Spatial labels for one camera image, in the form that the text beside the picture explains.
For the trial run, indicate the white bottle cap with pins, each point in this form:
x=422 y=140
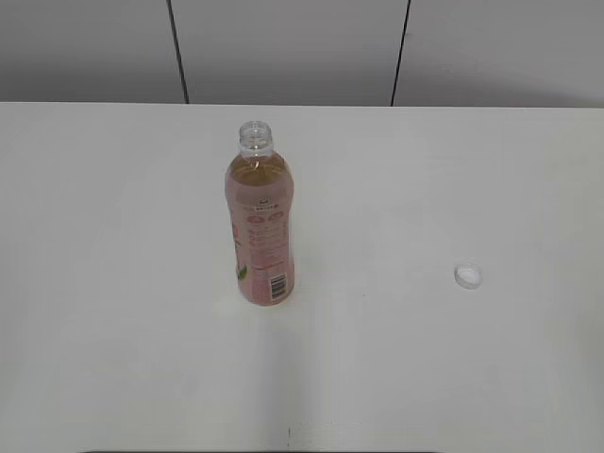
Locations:
x=468 y=276

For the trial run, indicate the pink label tea bottle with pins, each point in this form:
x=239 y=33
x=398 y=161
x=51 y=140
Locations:
x=259 y=190

